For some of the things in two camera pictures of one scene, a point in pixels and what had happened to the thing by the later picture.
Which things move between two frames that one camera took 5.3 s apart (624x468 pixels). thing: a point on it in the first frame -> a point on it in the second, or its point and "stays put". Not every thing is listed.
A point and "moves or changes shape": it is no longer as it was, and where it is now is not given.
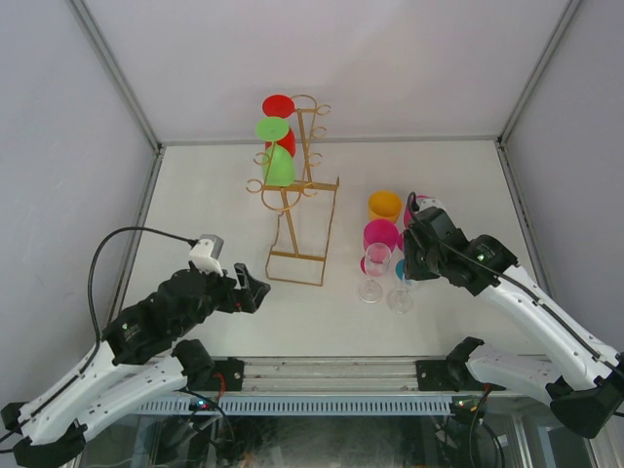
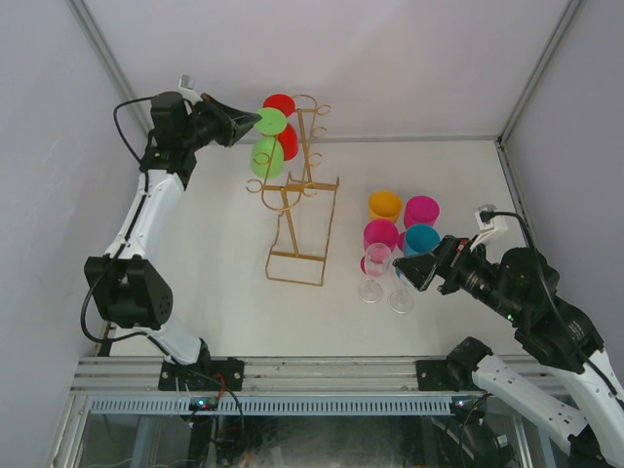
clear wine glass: (377, 257) stays put
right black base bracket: (449, 374) stays put
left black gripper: (247, 298) -> (233, 124)
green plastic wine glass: (282, 171) moves or changes shape
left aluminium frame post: (114, 69) stays put
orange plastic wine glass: (384, 205) stays put
